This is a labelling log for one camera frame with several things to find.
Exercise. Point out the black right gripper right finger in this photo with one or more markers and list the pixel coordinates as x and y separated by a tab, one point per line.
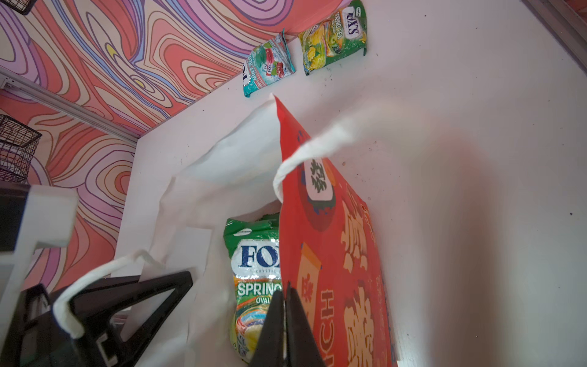
302	350

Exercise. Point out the green spring tea snack bag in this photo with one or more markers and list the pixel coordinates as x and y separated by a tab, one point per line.
254	254

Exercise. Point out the red white paper bag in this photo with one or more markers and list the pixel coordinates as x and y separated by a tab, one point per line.
269	164

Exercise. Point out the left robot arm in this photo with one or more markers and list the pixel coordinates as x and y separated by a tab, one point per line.
41	217

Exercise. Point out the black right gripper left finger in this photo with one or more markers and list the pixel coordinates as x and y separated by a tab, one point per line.
271	344

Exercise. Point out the teal mint snack bag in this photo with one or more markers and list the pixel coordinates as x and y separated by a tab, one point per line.
267	64

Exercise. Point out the yellow green lemon snack bag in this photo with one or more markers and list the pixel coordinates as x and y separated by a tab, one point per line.
335	38

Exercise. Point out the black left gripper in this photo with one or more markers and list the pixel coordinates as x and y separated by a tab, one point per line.
35	339

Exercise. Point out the left wire basket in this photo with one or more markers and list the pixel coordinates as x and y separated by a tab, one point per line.
18	145

